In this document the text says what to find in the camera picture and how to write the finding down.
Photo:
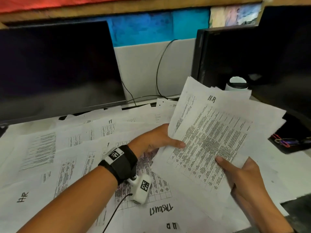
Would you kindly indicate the person's right hand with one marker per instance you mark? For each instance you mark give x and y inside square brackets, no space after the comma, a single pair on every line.
[247,181]

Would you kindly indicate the white bottle with black cap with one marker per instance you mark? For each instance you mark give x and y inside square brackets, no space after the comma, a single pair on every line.
[237,84]

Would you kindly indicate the red paper clip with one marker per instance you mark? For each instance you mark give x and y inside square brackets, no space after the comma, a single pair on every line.
[279,138]

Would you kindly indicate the black monitor with thick bezel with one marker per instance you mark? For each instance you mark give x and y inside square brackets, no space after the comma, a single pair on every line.
[223,55]

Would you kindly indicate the person's right forearm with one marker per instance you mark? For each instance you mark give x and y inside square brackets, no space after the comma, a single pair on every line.
[264,218]

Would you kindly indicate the white partition panel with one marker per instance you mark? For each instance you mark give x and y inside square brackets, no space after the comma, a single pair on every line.
[145,70]

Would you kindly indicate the blue paper clip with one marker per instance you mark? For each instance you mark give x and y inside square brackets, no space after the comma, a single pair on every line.
[288,142]

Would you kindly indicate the large dark monitor screen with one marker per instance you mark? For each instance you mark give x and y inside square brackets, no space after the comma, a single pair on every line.
[286,58]

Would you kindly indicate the pastel wall picture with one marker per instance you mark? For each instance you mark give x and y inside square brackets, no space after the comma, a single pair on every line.
[234,14]

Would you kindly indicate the person's right thumb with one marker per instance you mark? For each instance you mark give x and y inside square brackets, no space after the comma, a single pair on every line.
[227,166]

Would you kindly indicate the wide black computer monitor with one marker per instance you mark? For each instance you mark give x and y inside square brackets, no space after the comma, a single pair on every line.
[55,67]

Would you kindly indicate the red cloth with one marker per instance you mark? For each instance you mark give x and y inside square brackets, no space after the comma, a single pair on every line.
[48,3]

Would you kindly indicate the wooden shelf board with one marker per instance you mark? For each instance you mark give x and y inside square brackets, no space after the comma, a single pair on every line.
[121,7]

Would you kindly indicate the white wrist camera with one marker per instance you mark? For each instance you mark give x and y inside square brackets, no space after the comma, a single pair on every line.
[142,189]

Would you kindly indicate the pile of printed papers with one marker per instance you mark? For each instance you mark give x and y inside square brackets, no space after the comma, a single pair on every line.
[60,162]

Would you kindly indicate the person's left hand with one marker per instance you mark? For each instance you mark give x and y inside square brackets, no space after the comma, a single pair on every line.
[153,139]

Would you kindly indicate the blue wall poster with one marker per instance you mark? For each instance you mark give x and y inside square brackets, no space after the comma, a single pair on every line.
[155,26]

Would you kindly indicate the sheaf of printed sheets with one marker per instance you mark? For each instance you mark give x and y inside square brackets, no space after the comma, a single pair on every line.
[218,133]

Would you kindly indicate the black wrist band with marker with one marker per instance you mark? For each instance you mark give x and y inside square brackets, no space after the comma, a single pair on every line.
[121,162]

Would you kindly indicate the black desk tray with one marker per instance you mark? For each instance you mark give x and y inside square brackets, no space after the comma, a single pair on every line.
[294,133]

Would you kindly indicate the person's left forearm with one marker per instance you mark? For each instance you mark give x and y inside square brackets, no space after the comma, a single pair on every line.
[73,203]

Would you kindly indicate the person's left thumb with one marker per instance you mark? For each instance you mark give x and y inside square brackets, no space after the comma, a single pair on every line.
[176,143]

